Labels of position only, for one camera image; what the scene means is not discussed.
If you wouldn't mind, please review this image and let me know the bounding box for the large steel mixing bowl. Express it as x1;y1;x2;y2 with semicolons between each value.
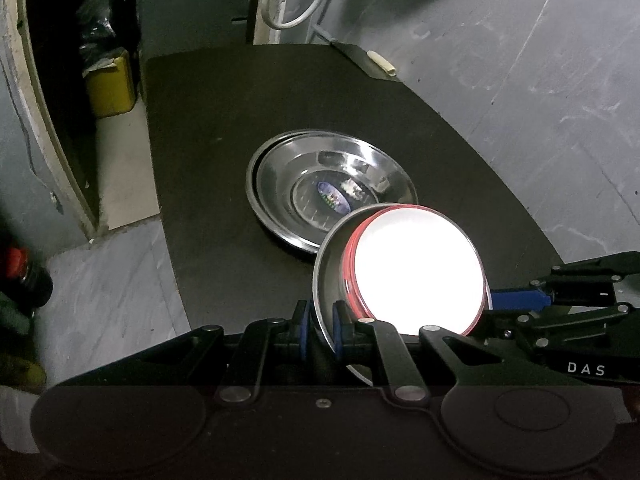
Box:
310;202;494;388

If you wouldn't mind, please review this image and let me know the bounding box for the steel plate with blue sticker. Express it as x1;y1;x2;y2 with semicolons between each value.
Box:
257;130;418;245

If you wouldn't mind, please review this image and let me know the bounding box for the steel plate with rim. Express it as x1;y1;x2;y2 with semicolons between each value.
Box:
245;128;320;255

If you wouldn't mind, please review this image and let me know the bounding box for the red capped bottle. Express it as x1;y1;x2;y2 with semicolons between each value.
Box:
1;247;53;311

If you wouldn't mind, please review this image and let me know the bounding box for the yellow bin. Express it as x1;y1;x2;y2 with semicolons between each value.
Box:
82;49;136;118

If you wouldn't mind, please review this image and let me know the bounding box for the black plastic bag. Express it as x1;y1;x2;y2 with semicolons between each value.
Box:
76;0;118;64

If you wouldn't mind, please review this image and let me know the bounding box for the cream plastic handle piece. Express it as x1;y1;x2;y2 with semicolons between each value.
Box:
367;50;397;78

